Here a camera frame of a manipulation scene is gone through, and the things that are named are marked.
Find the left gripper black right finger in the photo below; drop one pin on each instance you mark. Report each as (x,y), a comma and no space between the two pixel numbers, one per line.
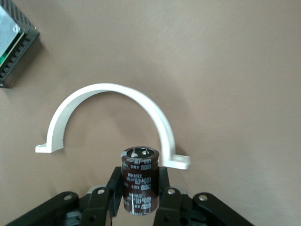
(171,207)

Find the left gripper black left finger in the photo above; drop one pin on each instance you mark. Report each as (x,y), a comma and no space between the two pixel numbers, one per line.
(98,207)

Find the dark brown cylindrical capacitor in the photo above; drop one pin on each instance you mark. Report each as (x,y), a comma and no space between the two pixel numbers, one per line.
(141,179)

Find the white semicircular pipe clamp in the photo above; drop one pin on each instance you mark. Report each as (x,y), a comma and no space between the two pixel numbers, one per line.
(110,87)

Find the grey metal power supply box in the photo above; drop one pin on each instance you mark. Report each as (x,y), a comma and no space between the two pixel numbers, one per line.
(14,47)

